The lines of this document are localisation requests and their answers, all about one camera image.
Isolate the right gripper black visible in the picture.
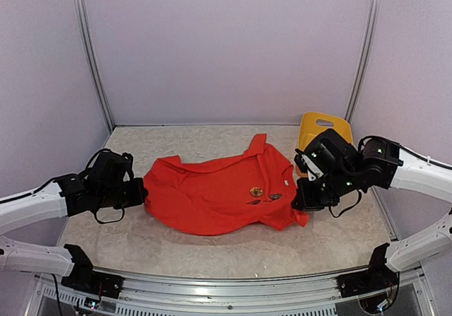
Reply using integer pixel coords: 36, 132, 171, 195
292, 166, 360, 211

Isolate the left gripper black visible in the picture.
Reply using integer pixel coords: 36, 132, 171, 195
98, 177, 147, 209

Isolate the red t-shirt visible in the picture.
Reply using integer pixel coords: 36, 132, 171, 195
144, 134, 309, 236

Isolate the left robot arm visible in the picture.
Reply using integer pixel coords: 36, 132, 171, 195
1, 148, 148, 291

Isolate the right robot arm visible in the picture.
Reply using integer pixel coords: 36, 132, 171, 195
292, 129, 451, 291

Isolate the yellow round brooch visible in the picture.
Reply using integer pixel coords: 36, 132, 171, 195
250, 187, 263, 197

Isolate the yellow plastic basket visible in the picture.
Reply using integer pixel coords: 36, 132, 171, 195
295, 111, 353, 175

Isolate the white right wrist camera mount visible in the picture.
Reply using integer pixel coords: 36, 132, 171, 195
294, 153, 318, 181

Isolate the aluminium front rail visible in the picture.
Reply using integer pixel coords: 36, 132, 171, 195
20, 255, 439, 316

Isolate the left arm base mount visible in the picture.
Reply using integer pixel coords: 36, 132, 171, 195
61, 244, 124, 299

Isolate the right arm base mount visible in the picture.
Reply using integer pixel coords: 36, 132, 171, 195
337, 242, 400, 298

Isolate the right aluminium corner post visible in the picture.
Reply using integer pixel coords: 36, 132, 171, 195
345, 0, 381, 124

